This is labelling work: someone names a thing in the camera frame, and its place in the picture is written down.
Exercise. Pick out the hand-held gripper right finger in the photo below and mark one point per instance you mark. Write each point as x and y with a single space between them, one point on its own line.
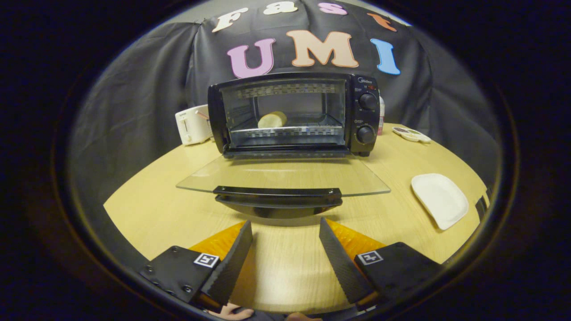
341 263

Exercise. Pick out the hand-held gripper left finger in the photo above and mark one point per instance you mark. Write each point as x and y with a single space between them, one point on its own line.
229 267

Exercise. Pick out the black toaster oven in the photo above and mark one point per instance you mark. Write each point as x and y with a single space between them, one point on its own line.
368 116

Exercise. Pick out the pale yellow bread roll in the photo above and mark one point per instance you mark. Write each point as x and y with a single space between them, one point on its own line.
272 120

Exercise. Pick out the white pop-up toaster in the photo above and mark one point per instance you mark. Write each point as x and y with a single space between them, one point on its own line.
192 127

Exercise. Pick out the white square plate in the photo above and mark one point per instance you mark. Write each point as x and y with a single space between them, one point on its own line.
439 198

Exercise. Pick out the white divided snack tray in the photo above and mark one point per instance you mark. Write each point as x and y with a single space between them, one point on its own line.
412 134

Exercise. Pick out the pink and white bottle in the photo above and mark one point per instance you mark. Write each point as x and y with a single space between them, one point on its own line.
382 116

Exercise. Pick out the black table edge bracket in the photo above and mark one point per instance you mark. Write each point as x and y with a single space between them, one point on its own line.
481 208

